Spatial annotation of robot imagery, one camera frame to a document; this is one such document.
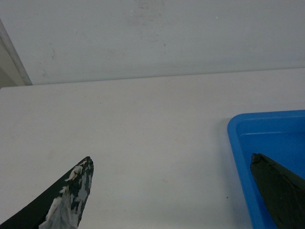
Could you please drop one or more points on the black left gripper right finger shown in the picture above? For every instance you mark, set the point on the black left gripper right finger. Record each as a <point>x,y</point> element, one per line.
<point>282,191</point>

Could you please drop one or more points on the blue plastic tray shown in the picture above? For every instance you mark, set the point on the blue plastic tray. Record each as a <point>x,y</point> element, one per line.
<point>278,135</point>

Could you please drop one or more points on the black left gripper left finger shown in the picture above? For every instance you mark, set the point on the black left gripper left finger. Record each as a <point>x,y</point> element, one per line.
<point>60,206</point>

